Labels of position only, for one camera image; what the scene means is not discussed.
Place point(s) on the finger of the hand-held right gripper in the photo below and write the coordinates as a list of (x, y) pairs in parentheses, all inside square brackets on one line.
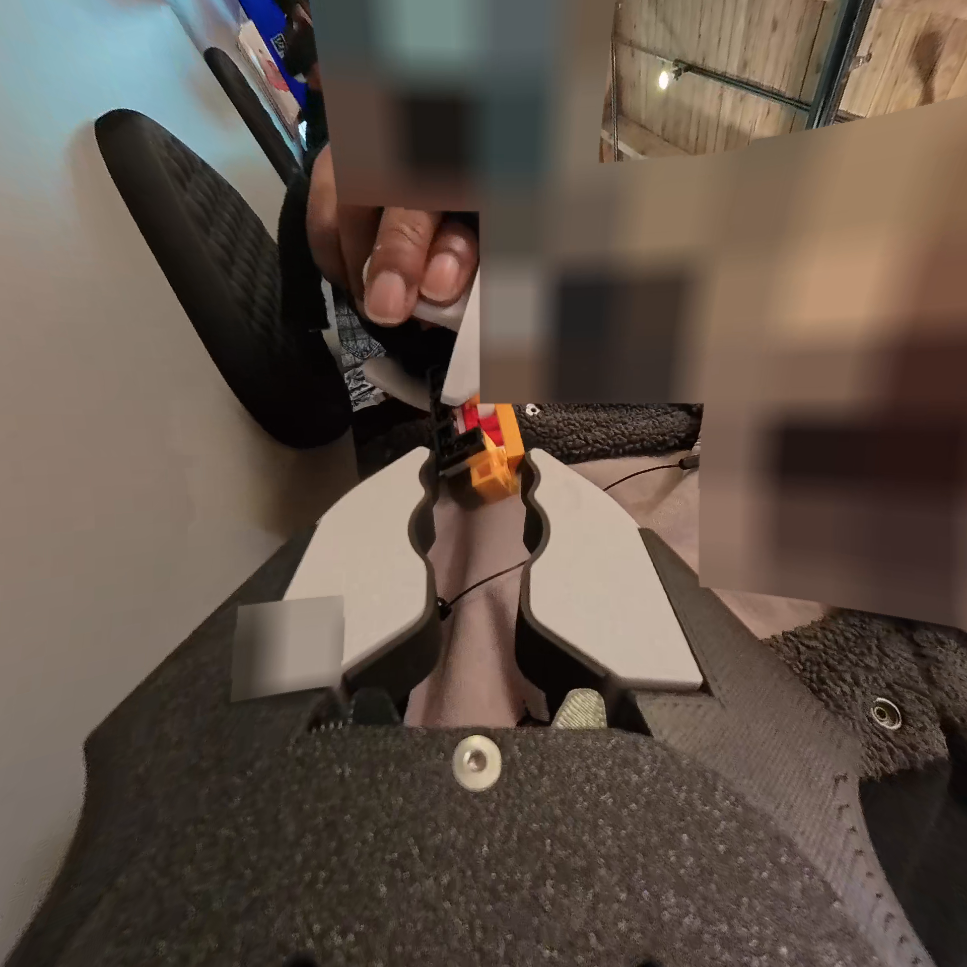
[(405, 386), (464, 355)]

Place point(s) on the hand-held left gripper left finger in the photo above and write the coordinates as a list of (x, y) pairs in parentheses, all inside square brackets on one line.
[(370, 559)]

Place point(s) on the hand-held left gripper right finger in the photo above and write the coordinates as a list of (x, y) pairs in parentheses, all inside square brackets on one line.
[(605, 597)]

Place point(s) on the orange red grey lego assembly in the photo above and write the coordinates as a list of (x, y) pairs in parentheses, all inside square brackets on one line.
[(491, 454)]

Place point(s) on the plaid cloth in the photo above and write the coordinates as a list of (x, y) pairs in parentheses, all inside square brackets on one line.
[(360, 370)]

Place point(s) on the beige garment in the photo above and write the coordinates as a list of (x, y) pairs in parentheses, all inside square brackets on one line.
[(476, 650)]

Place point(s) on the dark fleece jacket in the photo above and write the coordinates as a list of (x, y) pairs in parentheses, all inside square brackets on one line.
[(892, 680)]

